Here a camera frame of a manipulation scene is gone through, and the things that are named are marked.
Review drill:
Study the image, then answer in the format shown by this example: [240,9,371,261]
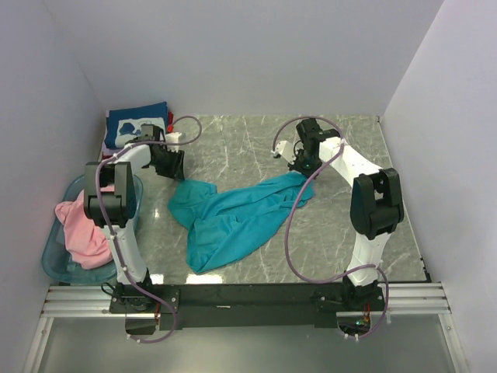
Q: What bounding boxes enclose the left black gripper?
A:
[151,147,186,182]

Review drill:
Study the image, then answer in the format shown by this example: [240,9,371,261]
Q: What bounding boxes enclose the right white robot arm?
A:
[272,117,405,310]

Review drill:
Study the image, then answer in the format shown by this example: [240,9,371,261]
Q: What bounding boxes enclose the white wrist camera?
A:
[165,132,186,146]
[271,141,296,163]

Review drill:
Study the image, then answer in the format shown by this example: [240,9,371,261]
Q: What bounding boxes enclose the folded red t-shirt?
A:
[102,113,174,159]

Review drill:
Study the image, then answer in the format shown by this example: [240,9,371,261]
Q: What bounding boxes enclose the aluminium rail frame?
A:
[23,283,470,372]

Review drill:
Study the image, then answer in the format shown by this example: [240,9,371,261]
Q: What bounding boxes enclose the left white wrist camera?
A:
[165,132,186,146]

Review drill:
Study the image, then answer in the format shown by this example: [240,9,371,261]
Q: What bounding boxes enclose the teal t-shirt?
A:
[168,172,307,274]

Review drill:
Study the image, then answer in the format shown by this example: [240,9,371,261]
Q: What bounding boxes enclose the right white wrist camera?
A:
[271,141,296,163]

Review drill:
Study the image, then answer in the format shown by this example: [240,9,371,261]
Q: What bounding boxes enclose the pink t-shirt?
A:
[54,190,113,270]

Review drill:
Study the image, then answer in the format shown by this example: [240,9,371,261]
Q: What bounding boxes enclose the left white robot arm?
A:
[83,124,185,312]

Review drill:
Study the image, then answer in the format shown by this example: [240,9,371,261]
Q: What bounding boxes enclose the folded blue printed t-shirt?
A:
[104,101,169,149]

